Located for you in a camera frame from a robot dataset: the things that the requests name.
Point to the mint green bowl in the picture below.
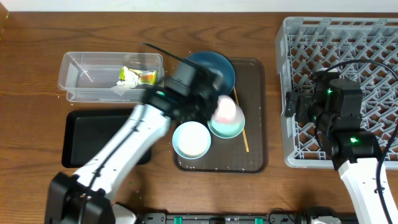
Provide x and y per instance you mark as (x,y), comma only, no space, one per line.
(227,125)

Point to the yellow snack wrapper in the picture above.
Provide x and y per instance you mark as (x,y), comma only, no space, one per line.
(143,76)

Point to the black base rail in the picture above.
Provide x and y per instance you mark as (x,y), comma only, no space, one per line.
(162,218)

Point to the white tissue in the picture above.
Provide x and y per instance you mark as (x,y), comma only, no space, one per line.
(123,86)

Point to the grey dishwasher rack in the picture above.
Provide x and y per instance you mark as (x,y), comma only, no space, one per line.
(306,44)

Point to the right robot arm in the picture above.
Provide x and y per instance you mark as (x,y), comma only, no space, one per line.
(335,110)

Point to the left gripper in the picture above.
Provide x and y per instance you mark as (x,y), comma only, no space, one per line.
(208,106)

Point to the dark blue plate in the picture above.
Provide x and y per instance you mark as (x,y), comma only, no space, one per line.
(217,63)

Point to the clear plastic bin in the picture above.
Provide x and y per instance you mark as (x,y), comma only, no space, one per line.
(93,76)

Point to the pink and white cup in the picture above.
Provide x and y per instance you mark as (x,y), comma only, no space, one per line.
(227,111)

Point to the light blue rice bowl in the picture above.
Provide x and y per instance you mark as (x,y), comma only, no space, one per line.
(191,140)

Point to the brown serving tray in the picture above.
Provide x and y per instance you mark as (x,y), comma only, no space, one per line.
(229,155)

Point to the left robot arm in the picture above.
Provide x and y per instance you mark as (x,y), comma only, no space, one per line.
(88,195)

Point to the wooden chopstick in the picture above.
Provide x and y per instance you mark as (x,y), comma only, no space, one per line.
(243,131)

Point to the black waste tray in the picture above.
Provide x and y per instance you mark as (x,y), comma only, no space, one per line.
(87,132)

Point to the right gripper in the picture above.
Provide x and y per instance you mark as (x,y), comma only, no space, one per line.
(305,101)

